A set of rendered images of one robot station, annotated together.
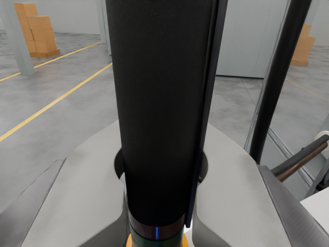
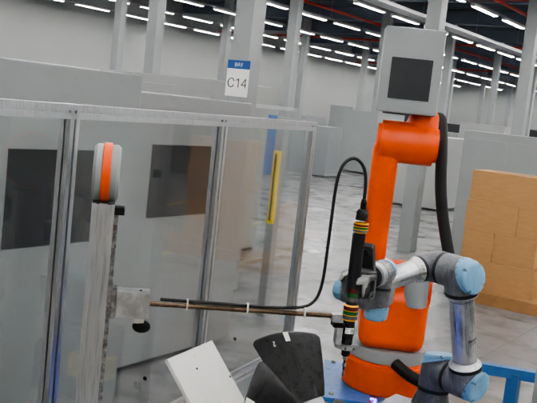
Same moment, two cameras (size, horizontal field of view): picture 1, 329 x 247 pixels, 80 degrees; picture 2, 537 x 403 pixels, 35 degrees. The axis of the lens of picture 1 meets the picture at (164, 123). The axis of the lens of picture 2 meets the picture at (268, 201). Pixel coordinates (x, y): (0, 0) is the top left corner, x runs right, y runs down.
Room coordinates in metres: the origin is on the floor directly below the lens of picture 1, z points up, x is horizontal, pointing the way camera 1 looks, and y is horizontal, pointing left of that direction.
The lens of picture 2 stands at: (2.33, 0.76, 2.11)
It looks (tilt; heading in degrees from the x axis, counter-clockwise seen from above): 7 degrees down; 205
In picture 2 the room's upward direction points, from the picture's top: 6 degrees clockwise
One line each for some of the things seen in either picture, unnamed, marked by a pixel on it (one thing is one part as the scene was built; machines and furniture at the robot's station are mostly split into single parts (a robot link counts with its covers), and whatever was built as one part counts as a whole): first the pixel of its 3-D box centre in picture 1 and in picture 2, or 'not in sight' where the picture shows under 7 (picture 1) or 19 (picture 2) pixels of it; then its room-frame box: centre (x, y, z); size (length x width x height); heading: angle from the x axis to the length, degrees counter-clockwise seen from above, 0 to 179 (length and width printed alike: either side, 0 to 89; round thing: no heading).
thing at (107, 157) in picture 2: not in sight; (106, 172); (0.49, -0.59, 1.88); 0.17 x 0.15 x 0.16; 0
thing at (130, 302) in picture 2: not in sight; (129, 302); (0.43, -0.51, 1.53); 0.10 x 0.07 x 0.08; 125
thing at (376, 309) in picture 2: not in sight; (373, 301); (-0.20, -0.02, 1.52); 0.11 x 0.08 x 0.11; 64
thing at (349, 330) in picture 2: not in sight; (354, 278); (0.07, 0.00, 1.64); 0.04 x 0.04 x 0.46
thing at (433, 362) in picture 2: not in sight; (438, 369); (-0.71, 0.11, 1.20); 0.13 x 0.12 x 0.14; 64
